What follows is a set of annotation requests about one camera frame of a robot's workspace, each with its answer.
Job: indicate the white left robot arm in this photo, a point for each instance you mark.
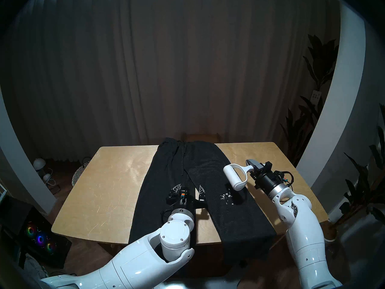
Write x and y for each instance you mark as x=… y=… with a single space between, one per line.
x=135 y=264

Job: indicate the wide white arch pillar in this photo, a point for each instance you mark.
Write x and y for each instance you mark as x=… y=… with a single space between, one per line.
x=340 y=95

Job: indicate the tall tagged leafy plant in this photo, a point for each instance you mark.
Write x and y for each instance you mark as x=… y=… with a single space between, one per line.
x=321 y=59

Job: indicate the white lint bits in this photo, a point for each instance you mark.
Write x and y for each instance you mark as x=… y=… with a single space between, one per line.
x=225 y=196

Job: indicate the white lint roller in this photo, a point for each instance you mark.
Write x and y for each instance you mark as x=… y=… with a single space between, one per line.
x=236 y=183

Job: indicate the long pleated curtain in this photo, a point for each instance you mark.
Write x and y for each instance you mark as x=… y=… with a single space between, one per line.
x=150 y=65

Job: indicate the white paper plant tag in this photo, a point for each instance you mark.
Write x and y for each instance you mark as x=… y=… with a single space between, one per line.
x=316 y=94

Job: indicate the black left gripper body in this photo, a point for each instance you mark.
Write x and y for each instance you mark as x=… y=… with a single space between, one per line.
x=185 y=204

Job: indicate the wooden table leg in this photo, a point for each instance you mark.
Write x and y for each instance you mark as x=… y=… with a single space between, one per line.
x=278 y=241
x=112 y=253

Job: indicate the narrow white arch pillar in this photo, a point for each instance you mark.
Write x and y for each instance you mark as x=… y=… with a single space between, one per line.
x=18 y=171

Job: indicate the patterned cloth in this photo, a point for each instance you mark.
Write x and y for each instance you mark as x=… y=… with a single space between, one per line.
x=36 y=267

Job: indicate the dark leafy potted plant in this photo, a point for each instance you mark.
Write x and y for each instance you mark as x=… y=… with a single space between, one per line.
x=365 y=189

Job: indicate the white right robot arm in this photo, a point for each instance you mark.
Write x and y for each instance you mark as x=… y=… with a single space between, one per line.
x=306 y=246

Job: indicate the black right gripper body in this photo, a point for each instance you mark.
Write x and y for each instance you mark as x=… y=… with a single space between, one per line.
x=267 y=180

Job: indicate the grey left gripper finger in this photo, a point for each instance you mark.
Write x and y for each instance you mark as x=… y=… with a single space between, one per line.
x=172 y=198
x=203 y=197

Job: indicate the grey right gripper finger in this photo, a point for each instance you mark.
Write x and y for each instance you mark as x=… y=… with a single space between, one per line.
x=257 y=165

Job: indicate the large white mushroom lamp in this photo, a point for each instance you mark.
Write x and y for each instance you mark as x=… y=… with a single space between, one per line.
x=39 y=163

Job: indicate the white plant pot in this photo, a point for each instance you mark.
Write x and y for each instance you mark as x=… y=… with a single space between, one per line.
x=323 y=235

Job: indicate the woven wicker basket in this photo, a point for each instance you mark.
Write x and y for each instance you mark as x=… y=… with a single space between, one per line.
x=78 y=174

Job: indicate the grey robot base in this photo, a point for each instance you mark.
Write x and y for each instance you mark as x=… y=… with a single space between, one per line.
x=204 y=284

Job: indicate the black computer with rgb fans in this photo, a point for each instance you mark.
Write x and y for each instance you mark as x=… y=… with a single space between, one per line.
x=39 y=237

